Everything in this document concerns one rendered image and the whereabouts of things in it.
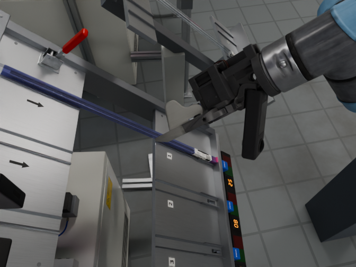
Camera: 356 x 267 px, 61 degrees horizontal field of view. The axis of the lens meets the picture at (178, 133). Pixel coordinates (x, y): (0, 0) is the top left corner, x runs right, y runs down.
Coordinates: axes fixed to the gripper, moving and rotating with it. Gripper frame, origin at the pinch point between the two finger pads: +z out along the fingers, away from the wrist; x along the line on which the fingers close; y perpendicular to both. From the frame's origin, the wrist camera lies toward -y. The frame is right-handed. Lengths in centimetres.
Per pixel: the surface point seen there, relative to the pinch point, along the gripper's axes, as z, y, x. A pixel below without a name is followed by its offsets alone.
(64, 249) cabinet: 42.7, -13.4, 4.9
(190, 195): 8.3, -13.6, -6.1
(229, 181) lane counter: 7.7, -18.0, -23.8
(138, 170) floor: 76, -9, -68
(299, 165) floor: 13, -44, -110
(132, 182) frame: 54, -9, -38
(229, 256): 5.7, -28.5, -5.0
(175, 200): 8.8, -12.3, -1.2
